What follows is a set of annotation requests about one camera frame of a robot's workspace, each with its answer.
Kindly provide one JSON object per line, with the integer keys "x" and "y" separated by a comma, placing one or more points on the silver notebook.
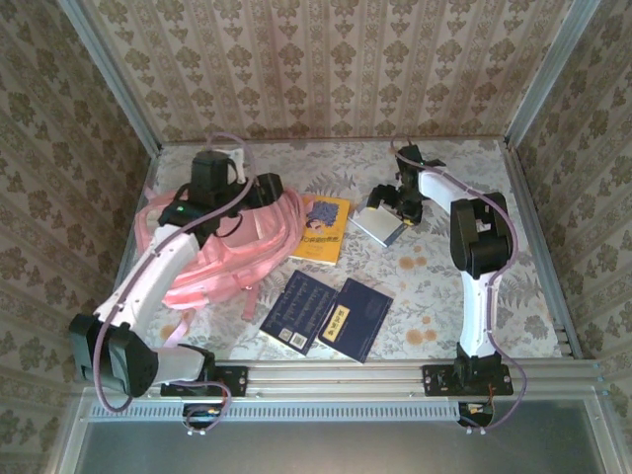
{"x": 377, "y": 226}

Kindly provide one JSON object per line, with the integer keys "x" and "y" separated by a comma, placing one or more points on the pink backpack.
{"x": 237, "y": 266}

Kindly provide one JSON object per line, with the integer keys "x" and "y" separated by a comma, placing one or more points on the navy book with yellow label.
{"x": 360, "y": 316}

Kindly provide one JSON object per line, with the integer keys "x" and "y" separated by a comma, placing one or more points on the navy book with barcode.
{"x": 296, "y": 311}

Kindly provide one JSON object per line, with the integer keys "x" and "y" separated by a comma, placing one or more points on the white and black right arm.
{"x": 476, "y": 321}

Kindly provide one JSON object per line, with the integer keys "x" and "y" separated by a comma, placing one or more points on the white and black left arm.
{"x": 148, "y": 276}

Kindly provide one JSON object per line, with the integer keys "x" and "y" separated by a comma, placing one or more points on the black wiring box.
{"x": 474, "y": 414}

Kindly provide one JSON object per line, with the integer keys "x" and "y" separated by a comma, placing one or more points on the steel sheet panel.
{"x": 321, "y": 449}

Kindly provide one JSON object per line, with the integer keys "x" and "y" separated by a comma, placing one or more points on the aluminium table side rail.
{"x": 153, "y": 168}
{"x": 542, "y": 247}

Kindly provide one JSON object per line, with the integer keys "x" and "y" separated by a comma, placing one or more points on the aluminium frame post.
{"x": 114, "y": 74}
{"x": 550, "y": 74}

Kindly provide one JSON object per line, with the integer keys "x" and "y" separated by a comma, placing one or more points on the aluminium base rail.
{"x": 336, "y": 377}

